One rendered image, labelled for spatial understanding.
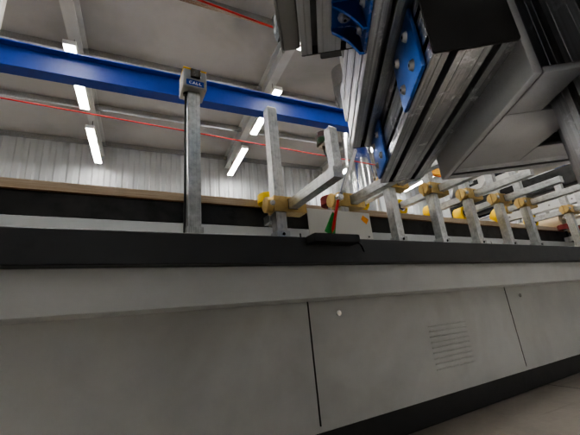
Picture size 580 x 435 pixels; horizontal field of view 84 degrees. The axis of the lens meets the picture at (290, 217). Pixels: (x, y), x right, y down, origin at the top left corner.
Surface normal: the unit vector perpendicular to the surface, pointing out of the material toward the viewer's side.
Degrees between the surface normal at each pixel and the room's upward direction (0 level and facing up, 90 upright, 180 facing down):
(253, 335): 90
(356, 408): 90
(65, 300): 90
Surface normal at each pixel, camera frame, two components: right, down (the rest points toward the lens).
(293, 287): 0.47, -0.30
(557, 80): 0.09, 0.95
